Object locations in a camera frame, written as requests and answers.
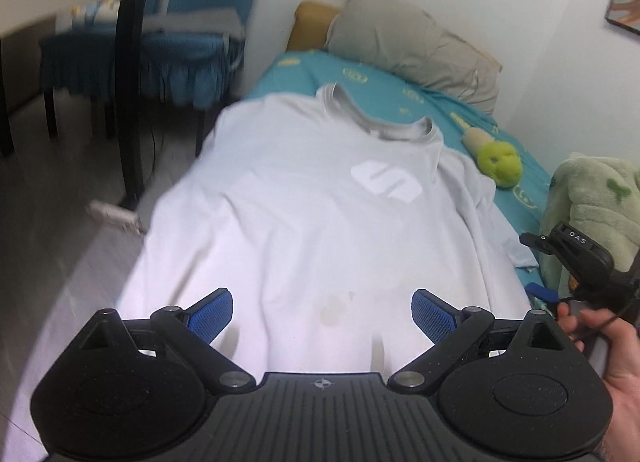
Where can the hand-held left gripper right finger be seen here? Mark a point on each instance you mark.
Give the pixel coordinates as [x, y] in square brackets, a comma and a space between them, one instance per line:
[430, 314]

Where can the yellow pillow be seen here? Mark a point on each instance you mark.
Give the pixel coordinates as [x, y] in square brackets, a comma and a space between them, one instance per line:
[307, 24]

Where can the person's right hand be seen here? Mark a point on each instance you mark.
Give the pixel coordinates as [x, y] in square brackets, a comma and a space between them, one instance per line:
[620, 372]

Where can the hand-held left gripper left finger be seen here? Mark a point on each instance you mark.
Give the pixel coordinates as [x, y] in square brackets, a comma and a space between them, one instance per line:
[212, 314]

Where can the white power strip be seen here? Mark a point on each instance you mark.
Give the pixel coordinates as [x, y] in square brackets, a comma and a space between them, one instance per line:
[112, 213]

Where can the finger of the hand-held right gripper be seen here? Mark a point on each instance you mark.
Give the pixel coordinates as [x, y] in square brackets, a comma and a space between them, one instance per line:
[542, 292]

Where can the grey folded cloth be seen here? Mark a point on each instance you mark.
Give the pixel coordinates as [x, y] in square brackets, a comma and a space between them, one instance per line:
[195, 22]

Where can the white patterned cloth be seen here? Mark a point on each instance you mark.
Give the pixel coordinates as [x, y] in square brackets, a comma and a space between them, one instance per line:
[95, 9]

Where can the grey pillow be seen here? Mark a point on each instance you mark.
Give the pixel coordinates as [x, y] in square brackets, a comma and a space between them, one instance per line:
[415, 42]

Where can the teal bed sheet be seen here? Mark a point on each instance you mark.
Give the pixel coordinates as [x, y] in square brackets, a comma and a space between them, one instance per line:
[380, 87]

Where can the blue covered chair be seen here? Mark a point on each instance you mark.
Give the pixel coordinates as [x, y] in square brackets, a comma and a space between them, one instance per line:
[200, 62]

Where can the green fleece blanket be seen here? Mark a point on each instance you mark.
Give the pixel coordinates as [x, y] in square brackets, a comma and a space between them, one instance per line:
[595, 192]

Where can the green plush toy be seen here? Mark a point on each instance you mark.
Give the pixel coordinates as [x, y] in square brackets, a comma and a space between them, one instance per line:
[500, 162]

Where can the white t-shirt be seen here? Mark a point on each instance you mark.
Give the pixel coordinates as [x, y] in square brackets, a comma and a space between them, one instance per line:
[300, 242]

